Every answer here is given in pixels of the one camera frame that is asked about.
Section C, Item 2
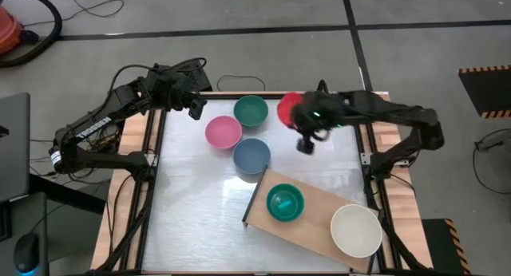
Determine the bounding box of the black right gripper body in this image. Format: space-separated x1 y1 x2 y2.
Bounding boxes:
291 91 347 140

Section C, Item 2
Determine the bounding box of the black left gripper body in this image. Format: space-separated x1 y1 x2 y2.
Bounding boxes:
157 70 203 112

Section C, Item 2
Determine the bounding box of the pink bowl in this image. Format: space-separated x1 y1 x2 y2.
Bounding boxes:
204 115 244 151

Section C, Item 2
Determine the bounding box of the red translucent bowl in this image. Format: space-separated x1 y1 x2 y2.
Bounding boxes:
276 91 307 128

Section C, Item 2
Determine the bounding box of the teal bowl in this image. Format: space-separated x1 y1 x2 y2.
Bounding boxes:
232 94 270 129

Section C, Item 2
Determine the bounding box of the blue bowl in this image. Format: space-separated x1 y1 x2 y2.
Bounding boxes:
232 137 272 176

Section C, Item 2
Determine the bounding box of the green translucent bowl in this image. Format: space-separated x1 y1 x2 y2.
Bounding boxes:
265 183 306 223

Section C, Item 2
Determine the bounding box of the white bowl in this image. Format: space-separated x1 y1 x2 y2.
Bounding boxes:
330 203 383 259

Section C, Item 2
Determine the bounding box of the black hazard striped mat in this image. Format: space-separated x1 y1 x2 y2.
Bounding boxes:
458 65 511 120
422 218 473 276

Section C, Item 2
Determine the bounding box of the grey laptop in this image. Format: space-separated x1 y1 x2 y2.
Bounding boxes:
0 92 32 203

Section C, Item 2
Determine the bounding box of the orange vacuum cleaner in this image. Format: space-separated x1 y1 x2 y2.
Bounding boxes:
0 6 24 57

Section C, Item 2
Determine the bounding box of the black computer mouse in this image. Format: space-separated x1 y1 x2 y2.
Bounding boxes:
14 232 41 275

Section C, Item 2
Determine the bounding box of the thin black floor cable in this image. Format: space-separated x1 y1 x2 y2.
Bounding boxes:
65 0 125 19
216 74 267 93
472 128 511 195

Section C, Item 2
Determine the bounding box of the black table frame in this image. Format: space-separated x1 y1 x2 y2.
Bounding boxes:
89 90 434 276

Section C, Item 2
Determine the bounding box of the wooden shelf with black frame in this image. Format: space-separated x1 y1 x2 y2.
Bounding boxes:
241 164 386 275

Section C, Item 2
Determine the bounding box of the black vacuum hose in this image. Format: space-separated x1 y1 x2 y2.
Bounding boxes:
0 0 64 69

